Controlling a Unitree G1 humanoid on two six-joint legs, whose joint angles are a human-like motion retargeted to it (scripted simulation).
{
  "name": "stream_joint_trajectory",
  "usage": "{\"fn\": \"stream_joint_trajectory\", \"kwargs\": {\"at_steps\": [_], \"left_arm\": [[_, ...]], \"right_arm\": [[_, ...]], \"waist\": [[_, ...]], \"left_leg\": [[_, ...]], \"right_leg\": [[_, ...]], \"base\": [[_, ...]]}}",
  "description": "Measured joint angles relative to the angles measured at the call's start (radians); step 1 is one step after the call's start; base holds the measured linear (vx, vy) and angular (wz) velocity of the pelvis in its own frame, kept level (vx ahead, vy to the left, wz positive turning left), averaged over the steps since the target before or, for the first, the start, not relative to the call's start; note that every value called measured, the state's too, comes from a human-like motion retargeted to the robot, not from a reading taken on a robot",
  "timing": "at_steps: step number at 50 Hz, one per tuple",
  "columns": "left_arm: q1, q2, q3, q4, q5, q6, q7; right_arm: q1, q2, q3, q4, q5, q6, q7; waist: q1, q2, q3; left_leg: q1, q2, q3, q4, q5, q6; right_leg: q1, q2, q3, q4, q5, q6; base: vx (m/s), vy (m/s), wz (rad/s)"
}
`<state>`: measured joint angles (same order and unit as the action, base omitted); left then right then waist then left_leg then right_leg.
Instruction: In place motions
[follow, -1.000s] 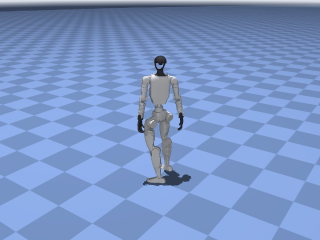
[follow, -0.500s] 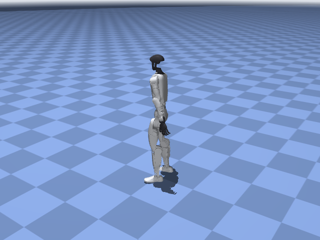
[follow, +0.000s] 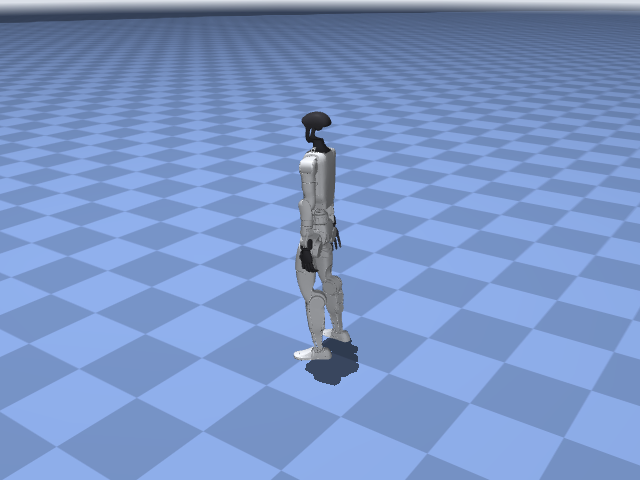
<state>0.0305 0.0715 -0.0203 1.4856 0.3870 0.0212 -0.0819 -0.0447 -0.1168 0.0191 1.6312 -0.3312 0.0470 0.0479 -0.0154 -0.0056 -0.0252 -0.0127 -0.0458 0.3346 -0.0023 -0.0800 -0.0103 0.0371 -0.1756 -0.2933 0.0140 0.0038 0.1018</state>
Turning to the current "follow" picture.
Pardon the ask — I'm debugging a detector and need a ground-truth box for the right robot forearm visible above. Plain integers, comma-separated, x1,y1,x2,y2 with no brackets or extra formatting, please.
325,197,335,223

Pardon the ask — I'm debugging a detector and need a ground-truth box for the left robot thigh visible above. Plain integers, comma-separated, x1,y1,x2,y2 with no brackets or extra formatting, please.
295,232,326,306

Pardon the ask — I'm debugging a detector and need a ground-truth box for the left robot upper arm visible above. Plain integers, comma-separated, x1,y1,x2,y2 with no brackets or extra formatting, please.
298,156,318,211

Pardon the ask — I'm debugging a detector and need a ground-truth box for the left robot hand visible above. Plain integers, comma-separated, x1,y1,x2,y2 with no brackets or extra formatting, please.
299,239,318,273

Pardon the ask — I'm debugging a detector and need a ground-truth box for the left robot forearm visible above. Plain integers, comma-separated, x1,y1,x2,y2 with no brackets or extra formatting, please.
299,200,315,248

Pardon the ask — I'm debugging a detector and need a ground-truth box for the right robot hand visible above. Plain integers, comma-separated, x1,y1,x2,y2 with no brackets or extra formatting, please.
330,215,341,251

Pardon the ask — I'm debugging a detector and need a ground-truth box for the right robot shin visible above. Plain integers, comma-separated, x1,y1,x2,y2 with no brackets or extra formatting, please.
322,276,344,333

